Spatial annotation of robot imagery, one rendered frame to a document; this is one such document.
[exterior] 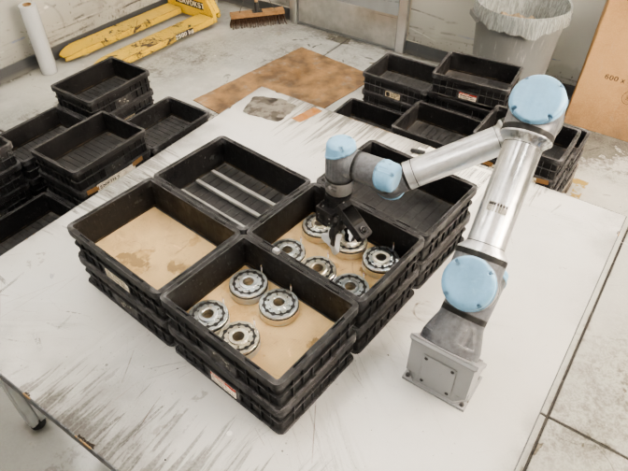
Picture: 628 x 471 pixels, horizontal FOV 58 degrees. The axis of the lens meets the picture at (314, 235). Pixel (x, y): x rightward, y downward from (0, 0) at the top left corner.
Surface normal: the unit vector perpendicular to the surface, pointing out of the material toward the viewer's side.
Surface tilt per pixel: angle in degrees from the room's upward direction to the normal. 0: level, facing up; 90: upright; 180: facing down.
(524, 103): 36
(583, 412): 0
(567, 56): 90
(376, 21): 90
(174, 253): 0
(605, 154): 0
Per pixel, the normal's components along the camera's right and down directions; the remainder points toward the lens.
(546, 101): -0.31, -0.26
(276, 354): 0.00, -0.73
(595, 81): -0.54, 0.37
